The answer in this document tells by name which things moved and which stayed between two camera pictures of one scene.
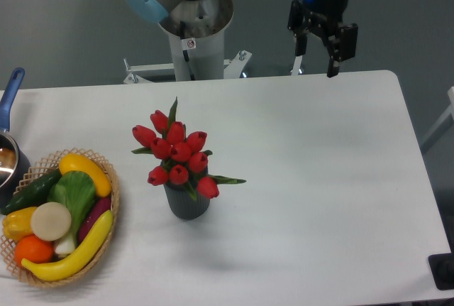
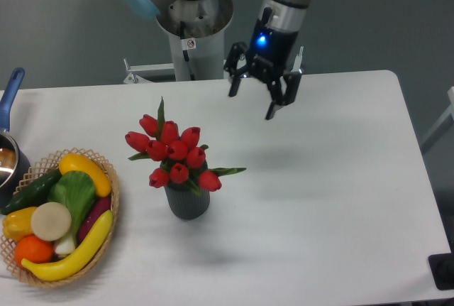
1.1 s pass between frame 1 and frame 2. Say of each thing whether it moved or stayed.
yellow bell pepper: stayed
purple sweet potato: stayed
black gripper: moved
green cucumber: stayed
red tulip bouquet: moved
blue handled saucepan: stayed
